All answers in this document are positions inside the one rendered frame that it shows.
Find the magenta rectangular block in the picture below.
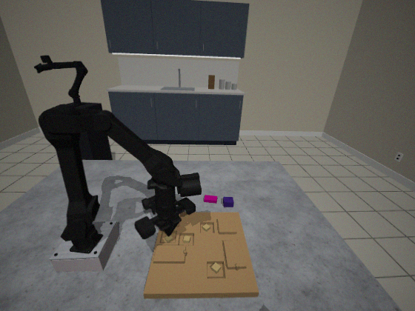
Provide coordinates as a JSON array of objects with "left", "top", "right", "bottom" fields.
[{"left": 204, "top": 195, "right": 217, "bottom": 204}]

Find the tan wooden puzzle board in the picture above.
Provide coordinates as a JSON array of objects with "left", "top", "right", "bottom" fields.
[{"left": 143, "top": 213, "right": 259, "bottom": 299}]

